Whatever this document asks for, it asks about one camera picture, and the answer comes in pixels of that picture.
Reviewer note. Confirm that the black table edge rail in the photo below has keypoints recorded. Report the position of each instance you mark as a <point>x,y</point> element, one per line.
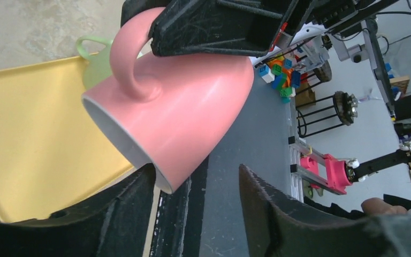
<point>179,218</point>

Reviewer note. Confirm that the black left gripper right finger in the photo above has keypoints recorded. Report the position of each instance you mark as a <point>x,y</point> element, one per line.
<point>277,224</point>

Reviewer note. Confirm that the black wire stool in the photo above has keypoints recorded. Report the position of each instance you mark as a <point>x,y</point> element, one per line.
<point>340,109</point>

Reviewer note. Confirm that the green ceramic mug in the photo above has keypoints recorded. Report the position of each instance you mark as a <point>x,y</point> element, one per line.
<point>98,67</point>

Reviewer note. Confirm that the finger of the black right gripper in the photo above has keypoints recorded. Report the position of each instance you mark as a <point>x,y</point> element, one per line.
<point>245,28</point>
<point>130,8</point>

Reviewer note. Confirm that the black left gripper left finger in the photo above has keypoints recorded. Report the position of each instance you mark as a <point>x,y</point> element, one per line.
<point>113,222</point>

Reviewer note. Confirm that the yellow plastic tray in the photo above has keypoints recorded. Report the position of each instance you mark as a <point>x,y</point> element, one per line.
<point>52,154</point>

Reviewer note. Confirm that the pink clamp fixture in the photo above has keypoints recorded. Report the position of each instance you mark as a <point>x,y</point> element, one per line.
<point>339,173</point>

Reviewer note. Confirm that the pile of toy bricks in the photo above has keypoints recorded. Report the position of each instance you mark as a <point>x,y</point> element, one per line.
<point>282,75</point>

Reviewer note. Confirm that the pink ceramic mug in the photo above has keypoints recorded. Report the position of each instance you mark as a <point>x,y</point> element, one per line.
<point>167,111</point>

